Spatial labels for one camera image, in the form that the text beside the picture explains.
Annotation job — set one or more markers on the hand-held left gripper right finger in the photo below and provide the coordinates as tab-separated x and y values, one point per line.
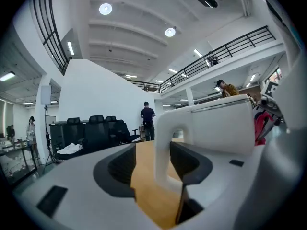
220	183

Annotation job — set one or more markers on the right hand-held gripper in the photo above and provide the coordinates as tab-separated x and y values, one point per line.
272	99

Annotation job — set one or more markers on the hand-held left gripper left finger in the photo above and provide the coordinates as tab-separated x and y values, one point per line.
76	188

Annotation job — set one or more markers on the pink cloth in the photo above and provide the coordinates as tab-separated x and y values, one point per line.
260	130

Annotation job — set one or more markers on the white electric kettle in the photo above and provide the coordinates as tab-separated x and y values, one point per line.
216	128

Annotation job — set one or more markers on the white crumpled garment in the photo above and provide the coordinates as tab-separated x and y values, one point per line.
69	148

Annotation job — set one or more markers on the black office chair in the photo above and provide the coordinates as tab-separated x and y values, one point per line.
94	130
110	123
73	128
124	133

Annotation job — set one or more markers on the black balcony railing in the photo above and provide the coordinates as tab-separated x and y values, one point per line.
216	54

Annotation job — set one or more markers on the person's white printed shirt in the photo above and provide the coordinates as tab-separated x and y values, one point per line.
280	8

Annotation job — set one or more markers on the black light stand with panel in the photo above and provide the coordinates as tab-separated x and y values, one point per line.
46	95

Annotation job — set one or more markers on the round ceiling lamp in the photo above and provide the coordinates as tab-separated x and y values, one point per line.
170	32
105	9

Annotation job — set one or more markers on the ceiling panel light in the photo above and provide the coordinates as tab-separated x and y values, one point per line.
7	76

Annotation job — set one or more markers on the black frame glass table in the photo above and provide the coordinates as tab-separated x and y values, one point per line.
16	162

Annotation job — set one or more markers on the wall strip light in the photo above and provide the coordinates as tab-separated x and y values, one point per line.
70	48

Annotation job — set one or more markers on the black window frame grid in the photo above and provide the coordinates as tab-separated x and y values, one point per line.
51	32

